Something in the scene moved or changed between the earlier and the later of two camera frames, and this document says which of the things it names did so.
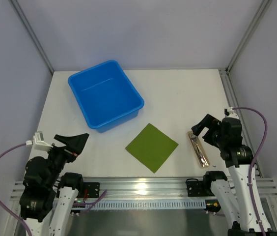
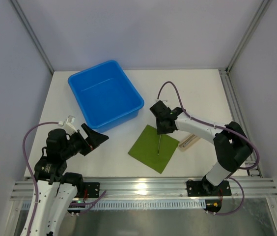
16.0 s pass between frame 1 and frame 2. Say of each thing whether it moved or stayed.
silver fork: moved
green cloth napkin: stayed
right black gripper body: moved
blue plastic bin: stayed
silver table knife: moved
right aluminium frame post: stayed
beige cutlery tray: moved
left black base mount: stayed
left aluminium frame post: stayed
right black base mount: stayed
